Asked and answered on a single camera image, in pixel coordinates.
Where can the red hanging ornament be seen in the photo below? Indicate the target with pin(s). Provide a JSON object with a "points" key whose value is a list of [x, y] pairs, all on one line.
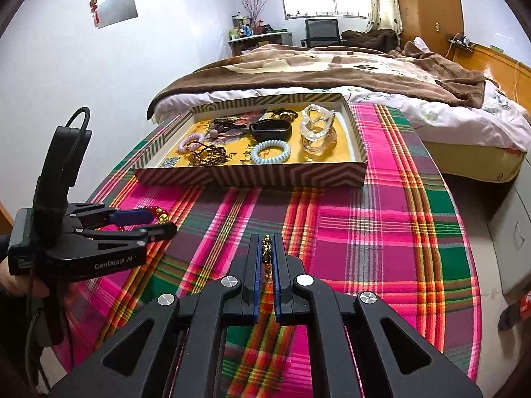
{"points": [[96, 14]]}

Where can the power strip with plugs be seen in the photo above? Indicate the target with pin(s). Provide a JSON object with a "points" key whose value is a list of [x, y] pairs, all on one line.
{"points": [[462, 41]]}

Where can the decorative dried branches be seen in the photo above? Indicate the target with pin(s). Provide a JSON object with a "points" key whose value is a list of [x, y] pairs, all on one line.
{"points": [[255, 4]]}

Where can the zigzag patterned cardboard box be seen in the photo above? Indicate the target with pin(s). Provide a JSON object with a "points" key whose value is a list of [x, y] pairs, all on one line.
{"points": [[257, 176]]}

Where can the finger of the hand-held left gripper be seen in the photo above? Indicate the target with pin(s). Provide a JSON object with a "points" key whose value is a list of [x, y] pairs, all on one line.
{"points": [[164, 231], [132, 216]]}

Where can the black wristband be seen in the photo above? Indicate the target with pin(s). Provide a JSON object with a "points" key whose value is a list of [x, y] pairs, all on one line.
{"points": [[259, 126]]}

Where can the yellow bed base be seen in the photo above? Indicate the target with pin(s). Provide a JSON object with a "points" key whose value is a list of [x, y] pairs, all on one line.
{"points": [[464, 161]]}

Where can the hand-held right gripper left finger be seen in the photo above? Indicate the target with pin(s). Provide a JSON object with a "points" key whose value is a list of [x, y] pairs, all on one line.
{"points": [[257, 282]]}

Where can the white floral bedsheet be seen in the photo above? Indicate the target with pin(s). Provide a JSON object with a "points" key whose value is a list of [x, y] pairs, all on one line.
{"points": [[456, 120]]}

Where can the group of bottles and jars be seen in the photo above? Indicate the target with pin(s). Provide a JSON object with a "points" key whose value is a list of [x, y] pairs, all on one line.
{"points": [[244, 29]]}

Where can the silver wall board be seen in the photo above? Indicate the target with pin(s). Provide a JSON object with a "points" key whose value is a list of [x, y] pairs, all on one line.
{"points": [[116, 6]]}

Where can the black office chair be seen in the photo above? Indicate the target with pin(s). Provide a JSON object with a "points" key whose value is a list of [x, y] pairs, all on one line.
{"points": [[321, 29]]}

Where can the clear acrylic hair claw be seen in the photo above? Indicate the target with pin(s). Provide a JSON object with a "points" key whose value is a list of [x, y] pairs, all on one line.
{"points": [[315, 145]]}

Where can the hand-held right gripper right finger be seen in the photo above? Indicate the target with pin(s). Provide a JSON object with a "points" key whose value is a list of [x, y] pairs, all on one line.
{"points": [[278, 282]]}

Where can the patterned curtain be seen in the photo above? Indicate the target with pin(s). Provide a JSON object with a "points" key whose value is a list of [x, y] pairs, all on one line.
{"points": [[381, 0]]}

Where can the person's left hand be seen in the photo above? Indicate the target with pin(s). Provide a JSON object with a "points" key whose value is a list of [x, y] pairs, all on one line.
{"points": [[18, 287]]}

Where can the small desk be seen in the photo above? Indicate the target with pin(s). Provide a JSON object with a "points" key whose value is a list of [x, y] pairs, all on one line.
{"points": [[257, 43]]}

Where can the brown cloth heap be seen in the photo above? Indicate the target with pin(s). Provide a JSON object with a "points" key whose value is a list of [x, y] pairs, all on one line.
{"points": [[369, 38]]}

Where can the wooden headboard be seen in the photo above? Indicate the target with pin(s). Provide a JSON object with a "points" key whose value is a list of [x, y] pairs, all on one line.
{"points": [[506, 66]]}

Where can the window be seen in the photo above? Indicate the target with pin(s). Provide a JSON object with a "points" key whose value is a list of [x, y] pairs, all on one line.
{"points": [[319, 0]]}

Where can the wooden wardrobe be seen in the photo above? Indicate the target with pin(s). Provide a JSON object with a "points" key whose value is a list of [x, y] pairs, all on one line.
{"points": [[427, 4]]}

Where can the pink plaid tablecloth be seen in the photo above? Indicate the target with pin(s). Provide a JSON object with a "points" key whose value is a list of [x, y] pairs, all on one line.
{"points": [[373, 236]]}

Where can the white pillow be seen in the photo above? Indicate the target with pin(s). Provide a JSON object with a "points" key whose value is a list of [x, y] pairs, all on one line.
{"points": [[420, 43]]}

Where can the white drawer cabinet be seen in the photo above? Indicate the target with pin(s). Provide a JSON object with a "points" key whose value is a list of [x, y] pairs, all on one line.
{"points": [[514, 236]]}

